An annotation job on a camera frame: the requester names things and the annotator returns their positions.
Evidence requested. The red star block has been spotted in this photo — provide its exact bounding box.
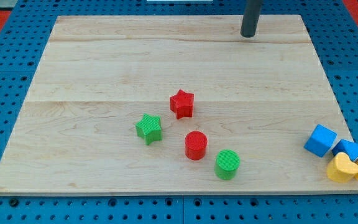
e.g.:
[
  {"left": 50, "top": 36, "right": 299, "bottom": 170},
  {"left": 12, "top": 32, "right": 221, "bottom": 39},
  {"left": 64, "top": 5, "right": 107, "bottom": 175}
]
[{"left": 170, "top": 89, "right": 194, "bottom": 119}]

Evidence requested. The green star block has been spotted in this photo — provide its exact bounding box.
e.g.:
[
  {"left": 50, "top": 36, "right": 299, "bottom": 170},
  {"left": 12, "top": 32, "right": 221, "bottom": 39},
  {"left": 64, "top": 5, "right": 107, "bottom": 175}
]
[{"left": 135, "top": 113, "right": 162, "bottom": 145}]

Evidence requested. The red cylinder block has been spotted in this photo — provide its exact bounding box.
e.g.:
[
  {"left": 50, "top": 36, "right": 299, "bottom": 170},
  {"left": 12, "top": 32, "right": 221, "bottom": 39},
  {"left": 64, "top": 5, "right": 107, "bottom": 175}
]
[{"left": 185, "top": 131, "right": 208, "bottom": 161}]

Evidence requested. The wooden board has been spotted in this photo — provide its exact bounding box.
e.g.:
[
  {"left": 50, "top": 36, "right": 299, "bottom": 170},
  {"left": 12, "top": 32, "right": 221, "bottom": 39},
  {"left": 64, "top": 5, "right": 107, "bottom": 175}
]
[{"left": 0, "top": 15, "right": 358, "bottom": 196}]

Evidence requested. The green cylinder block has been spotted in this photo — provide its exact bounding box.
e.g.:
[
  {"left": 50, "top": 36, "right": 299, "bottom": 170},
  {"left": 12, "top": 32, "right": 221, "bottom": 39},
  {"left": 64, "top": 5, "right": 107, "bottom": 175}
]
[{"left": 214, "top": 149, "right": 241, "bottom": 180}]

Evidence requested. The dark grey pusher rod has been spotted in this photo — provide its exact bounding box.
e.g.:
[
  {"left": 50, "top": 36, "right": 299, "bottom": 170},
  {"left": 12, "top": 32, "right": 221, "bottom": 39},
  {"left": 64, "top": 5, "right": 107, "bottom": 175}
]
[{"left": 241, "top": 0, "right": 264, "bottom": 38}]

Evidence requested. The blue cube block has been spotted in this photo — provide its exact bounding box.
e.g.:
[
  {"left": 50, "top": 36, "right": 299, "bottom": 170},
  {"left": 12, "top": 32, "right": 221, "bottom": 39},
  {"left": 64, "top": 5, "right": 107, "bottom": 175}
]
[{"left": 303, "top": 124, "right": 337, "bottom": 157}]

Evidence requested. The yellow heart block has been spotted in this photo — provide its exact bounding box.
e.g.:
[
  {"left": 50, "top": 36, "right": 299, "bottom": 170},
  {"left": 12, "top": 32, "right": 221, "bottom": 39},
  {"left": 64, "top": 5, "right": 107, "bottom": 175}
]
[{"left": 326, "top": 152, "right": 358, "bottom": 183}]

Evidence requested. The blue triangle block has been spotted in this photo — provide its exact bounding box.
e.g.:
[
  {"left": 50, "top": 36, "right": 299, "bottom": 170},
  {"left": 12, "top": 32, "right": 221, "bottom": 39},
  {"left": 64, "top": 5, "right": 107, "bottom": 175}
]
[{"left": 332, "top": 139, "right": 358, "bottom": 162}]

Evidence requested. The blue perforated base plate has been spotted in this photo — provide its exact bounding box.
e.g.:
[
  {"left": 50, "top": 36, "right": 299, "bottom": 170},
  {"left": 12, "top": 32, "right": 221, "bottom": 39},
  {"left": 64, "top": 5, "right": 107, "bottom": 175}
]
[{"left": 0, "top": 1, "right": 358, "bottom": 223}]

